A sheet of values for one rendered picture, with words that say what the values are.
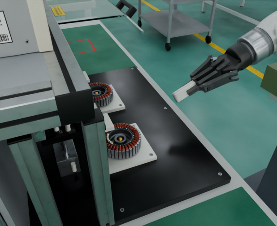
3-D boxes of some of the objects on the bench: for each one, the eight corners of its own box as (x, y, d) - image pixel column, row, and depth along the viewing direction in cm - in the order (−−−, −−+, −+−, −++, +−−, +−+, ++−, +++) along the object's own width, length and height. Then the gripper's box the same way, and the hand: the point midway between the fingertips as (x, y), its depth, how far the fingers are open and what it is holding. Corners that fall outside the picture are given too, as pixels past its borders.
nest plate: (135, 125, 80) (135, 122, 79) (157, 159, 69) (157, 156, 68) (87, 138, 76) (87, 135, 75) (102, 176, 65) (101, 173, 64)
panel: (18, 87, 98) (-10, 3, 80) (33, 257, 49) (-28, 143, 31) (15, 87, 97) (-14, 3, 79) (27, 259, 49) (-39, 145, 31)
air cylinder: (75, 151, 71) (71, 136, 68) (81, 171, 66) (78, 156, 63) (56, 156, 70) (52, 141, 67) (60, 177, 64) (56, 162, 61)
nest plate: (111, 87, 98) (111, 84, 97) (125, 109, 87) (125, 106, 86) (71, 95, 93) (71, 92, 93) (80, 119, 82) (80, 116, 82)
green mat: (99, 24, 159) (99, 23, 159) (137, 67, 115) (137, 67, 115) (-82, 48, 131) (-82, 48, 131) (-126, 119, 86) (-126, 118, 86)
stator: (132, 128, 77) (132, 118, 75) (147, 153, 69) (148, 143, 67) (95, 137, 74) (94, 128, 72) (107, 165, 66) (106, 155, 64)
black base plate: (135, 70, 113) (135, 65, 111) (229, 183, 66) (231, 177, 64) (19, 93, 98) (17, 88, 97) (35, 258, 51) (32, 252, 50)
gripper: (262, 72, 72) (190, 119, 71) (232, 54, 81) (168, 95, 81) (260, 50, 67) (182, 101, 66) (228, 34, 77) (160, 78, 76)
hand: (184, 91), depth 74 cm, fingers closed
